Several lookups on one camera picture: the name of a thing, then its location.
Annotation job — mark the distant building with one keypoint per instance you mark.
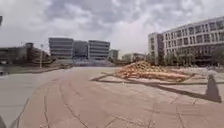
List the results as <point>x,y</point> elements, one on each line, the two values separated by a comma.
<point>131,57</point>

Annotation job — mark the wooden lattice dome structure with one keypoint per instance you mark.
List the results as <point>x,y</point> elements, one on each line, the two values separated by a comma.
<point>146,70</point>

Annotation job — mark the grey building with glass centre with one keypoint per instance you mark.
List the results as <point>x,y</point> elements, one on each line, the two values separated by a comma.
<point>80,49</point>

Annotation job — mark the beige paved plaza ground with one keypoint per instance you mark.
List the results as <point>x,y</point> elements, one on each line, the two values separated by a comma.
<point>100,103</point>

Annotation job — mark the street lamp pole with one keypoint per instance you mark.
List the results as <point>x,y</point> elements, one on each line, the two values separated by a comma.
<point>41,55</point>

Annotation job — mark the row of trees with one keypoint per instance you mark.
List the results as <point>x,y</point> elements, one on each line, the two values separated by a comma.
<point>186,56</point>

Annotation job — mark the white multi-storey building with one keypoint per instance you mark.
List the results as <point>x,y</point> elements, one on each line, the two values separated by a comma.
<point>196,38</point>

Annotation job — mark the dark low building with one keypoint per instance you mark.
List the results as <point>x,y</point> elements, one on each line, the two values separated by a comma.
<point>20,54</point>

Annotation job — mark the dark cone-shaped bollard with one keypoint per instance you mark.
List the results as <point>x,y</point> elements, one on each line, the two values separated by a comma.
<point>212,90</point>

